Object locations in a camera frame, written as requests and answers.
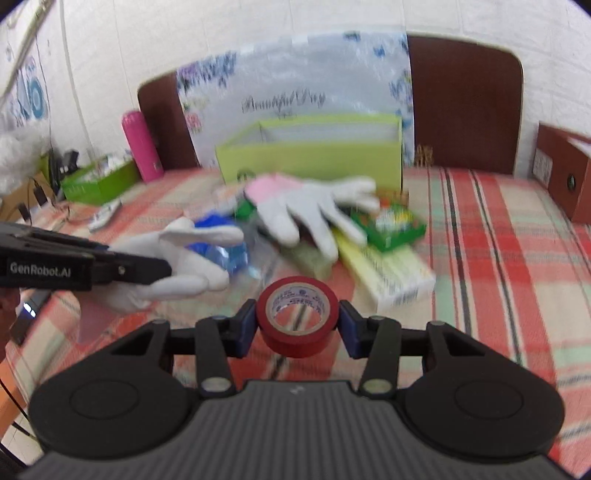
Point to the olive green box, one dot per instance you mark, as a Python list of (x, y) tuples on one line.
[(309, 261)]

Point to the plaid blanket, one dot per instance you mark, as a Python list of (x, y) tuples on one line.
[(485, 258)]

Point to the brown headboard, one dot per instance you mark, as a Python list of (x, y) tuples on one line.
[(461, 92)]

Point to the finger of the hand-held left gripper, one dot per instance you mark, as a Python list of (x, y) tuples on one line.
[(138, 268), (69, 243)]

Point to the black charger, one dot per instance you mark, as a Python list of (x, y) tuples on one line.
[(70, 161)]

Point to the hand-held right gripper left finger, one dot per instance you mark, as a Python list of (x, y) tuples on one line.
[(248, 325)]

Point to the lime green cardboard box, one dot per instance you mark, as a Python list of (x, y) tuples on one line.
[(314, 159)]

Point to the brown wooden box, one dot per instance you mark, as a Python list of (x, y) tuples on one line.
[(561, 175)]

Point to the red tape roll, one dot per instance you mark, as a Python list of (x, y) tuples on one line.
[(295, 339)]

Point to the white glove with pink cuff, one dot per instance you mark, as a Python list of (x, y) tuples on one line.
[(295, 207)]

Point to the green box lid tray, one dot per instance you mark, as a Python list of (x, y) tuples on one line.
[(99, 187)]

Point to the pink bottle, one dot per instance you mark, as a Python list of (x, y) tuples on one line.
[(141, 147)]

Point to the yellow white long box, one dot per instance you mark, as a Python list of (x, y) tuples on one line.
[(392, 277)]

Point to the blue plastic packet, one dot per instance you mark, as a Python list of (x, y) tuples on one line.
[(221, 249)]

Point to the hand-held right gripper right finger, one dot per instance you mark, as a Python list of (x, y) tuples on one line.
[(349, 332)]

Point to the black power adapter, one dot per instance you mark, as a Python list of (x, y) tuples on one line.
[(40, 191)]

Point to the white tube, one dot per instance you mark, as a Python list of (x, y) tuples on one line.
[(105, 214)]

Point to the wall poster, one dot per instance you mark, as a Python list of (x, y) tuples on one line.
[(27, 92)]

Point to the floral plastic bag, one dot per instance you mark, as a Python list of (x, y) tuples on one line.
[(300, 78)]

